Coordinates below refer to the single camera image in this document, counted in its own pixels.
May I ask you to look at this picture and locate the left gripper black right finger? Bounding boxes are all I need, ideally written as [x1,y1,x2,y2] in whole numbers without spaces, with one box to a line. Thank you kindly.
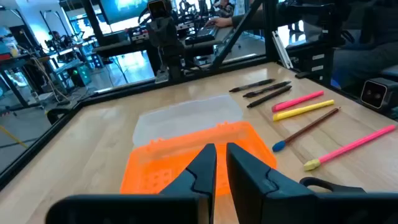
[226,142,318,224]

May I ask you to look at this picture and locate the small black white-framed camera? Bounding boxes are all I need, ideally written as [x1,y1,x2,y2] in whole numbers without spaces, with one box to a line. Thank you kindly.
[359,77,398,110]

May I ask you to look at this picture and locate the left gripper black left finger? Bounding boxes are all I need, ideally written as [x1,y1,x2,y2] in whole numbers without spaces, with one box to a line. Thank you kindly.
[160,142,218,224]

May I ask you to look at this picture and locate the large lit monitor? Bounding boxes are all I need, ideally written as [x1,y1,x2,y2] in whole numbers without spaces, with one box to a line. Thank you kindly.
[98,0,150,26]

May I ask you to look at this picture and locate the white aluminium bars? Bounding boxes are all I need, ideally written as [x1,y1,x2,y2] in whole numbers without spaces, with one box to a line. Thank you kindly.
[271,30,294,70]

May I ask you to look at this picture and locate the yellow highlighter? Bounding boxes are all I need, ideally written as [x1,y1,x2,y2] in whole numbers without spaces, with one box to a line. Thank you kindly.
[272,99,335,123]

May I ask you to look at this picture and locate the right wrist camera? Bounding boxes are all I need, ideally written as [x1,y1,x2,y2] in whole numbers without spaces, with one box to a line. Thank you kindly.
[147,0,174,20]

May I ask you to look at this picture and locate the pink highlighter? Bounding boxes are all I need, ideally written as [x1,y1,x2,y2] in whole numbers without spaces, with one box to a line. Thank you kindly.
[271,90,325,113]

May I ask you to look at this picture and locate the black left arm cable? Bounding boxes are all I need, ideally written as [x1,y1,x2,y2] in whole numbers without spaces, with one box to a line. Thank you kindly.
[299,176,367,194]

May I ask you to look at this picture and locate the person's hand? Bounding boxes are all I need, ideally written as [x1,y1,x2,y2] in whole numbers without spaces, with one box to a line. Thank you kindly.
[205,17,234,29]

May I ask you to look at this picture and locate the orange and clear supply box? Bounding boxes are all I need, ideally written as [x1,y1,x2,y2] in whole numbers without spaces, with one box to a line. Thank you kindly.
[119,94,278,197]

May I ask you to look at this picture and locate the black drawer unit white labels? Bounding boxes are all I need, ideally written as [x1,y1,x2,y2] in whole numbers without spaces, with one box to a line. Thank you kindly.
[295,46,335,80]

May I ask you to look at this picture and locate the person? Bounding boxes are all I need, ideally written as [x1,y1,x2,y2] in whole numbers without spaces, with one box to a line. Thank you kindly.
[231,0,398,94]
[214,0,234,18]

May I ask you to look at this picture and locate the black pen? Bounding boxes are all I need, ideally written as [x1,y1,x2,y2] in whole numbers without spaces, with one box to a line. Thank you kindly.
[242,80,292,99]
[228,78,277,93]
[246,85,293,109]

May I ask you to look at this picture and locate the black aluminium table frame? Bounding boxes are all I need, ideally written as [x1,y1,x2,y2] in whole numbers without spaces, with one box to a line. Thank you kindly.
[0,0,364,191]

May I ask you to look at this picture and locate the computer tower green light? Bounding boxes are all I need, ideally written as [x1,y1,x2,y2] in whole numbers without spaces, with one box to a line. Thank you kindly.
[67,61,93,88]

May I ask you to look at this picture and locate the yellow cable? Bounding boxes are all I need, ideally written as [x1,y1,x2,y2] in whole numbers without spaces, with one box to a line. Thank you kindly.
[0,124,29,149]

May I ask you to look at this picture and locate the pink pencil yellow eraser cap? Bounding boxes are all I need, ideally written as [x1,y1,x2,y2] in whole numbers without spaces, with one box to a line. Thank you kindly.
[303,124,397,172]

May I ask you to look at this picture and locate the brown pencil blue eraser cap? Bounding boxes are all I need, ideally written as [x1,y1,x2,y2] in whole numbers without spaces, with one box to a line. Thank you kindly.
[272,106,341,153]

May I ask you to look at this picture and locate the black keyboard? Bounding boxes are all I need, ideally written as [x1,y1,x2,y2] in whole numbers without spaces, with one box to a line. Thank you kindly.
[185,26,219,47]

